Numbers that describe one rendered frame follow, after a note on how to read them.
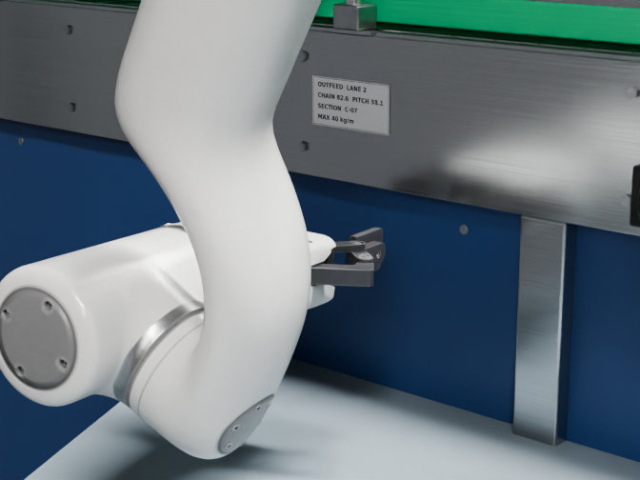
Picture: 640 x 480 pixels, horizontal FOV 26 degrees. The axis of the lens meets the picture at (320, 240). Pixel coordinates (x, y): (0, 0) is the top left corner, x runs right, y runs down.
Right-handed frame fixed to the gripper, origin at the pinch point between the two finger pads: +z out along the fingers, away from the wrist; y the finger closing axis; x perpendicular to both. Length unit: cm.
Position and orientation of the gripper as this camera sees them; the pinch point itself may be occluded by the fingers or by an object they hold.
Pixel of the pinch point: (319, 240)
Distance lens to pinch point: 105.7
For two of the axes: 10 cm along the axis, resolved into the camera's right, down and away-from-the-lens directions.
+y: 8.6, 1.6, -4.9
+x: 0.4, -9.7, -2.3
